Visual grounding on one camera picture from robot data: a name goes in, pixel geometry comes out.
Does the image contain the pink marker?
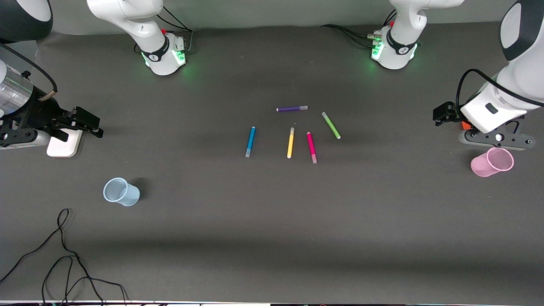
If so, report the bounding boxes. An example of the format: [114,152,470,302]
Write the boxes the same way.
[306,132,318,164]

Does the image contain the blue marker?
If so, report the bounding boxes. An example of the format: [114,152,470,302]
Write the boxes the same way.
[245,126,256,158]

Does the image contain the white desk lamp stand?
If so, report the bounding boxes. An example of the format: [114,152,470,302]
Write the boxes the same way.
[46,127,84,158]

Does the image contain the pink plastic cup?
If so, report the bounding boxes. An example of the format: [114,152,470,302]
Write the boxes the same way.
[470,147,515,178]

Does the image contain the light blue plastic cup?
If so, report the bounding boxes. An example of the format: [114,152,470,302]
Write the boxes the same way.
[103,177,141,207]

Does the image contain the green marker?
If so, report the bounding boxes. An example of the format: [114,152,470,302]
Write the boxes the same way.
[321,111,341,140]

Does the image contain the thin black loose cable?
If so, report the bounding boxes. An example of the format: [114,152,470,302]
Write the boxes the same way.
[0,208,129,306]

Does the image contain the black right arm base cables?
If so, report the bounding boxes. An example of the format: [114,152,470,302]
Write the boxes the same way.
[134,6,194,56]

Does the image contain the black arm base cables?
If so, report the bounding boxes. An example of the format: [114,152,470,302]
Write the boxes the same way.
[134,6,194,56]
[320,9,398,48]

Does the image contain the black left arm base cables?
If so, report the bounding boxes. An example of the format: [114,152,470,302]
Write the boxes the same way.
[320,9,398,48]

